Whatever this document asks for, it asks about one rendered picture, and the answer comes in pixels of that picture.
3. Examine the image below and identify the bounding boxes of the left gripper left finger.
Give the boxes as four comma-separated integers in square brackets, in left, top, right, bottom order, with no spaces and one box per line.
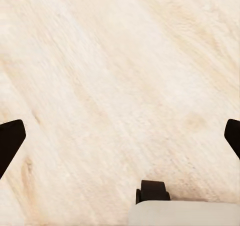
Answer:
[0,119,26,179]

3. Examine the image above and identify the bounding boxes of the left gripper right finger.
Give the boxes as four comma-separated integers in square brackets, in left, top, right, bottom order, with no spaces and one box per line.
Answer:
[224,119,240,159]

